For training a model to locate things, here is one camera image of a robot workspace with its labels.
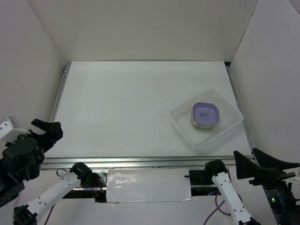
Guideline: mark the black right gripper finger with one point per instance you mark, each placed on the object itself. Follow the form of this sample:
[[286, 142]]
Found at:
[[271, 166], [245, 168]]

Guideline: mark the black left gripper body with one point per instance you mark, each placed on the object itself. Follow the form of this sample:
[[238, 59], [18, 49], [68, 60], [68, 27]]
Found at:
[[45, 145]]

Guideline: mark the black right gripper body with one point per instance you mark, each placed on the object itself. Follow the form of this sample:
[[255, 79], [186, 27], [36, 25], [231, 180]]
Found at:
[[271, 179]]

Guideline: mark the purple panda plate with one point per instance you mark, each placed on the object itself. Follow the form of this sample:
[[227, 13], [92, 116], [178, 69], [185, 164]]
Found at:
[[203, 123], [205, 110]]

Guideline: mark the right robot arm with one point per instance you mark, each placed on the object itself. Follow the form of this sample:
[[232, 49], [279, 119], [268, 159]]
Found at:
[[276, 199]]

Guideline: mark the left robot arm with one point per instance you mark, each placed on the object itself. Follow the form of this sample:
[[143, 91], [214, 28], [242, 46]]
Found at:
[[25, 197]]

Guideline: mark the white perforated plastic bin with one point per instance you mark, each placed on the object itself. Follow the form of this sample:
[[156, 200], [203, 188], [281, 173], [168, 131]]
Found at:
[[230, 117]]

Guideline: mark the white foam cover panel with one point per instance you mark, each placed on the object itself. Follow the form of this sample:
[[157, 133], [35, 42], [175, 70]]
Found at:
[[148, 185]]

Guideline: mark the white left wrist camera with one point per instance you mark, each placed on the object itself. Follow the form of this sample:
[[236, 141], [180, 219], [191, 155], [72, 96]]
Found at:
[[10, 129]]

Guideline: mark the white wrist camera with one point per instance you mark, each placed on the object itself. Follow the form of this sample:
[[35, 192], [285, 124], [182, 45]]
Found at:
[[296, 178], [10, 129]]

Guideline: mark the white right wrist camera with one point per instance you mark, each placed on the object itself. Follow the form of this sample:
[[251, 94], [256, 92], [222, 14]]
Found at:
[[296, 178]]

